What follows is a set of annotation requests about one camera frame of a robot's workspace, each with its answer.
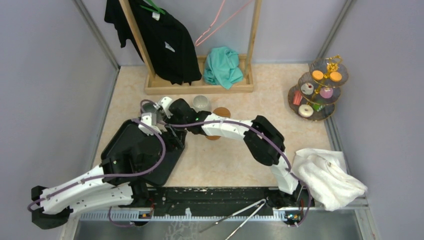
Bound black baking tray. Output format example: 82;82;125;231
100;119;186;187

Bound grey-blue ceramic mug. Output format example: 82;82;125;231
141;102;161;114

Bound wooden coaster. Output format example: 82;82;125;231
213;107;231;118
206;135;221;141

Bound red cake slice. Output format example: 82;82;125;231
292;90;303;106

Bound metal tongs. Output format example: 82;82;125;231
198;198;268;240

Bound white glazed donut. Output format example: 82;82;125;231
298;104;314;118

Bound green cake slice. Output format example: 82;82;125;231
312;103;326;112

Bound orange biscuit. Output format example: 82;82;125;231
311;70;324;81

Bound pink cupcake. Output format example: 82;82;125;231
319;87;334;99

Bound white towel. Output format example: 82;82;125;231
291;148;368;212

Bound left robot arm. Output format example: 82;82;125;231
31;121;188;230

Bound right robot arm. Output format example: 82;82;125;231
159;97;302;206

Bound white speckled mug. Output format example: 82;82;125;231
192;95;212;112

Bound teal cloth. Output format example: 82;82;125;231
203;46;244;90

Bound black t-shirt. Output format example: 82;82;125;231
104;0;203;86

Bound wooden clothes rack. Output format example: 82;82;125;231
119;0;262;95

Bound pink hanger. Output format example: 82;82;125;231
194;0;256;47

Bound green hanger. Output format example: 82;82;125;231
139;0;166;15

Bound three-tier glass stand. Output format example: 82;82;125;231
288;55;349;122

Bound orange macaron on stand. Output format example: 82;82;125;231
329;71;343;83

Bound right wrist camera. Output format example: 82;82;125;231
157;96;173;119

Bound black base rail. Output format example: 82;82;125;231
117;186;316;220

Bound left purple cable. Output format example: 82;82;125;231
27;118;167;229

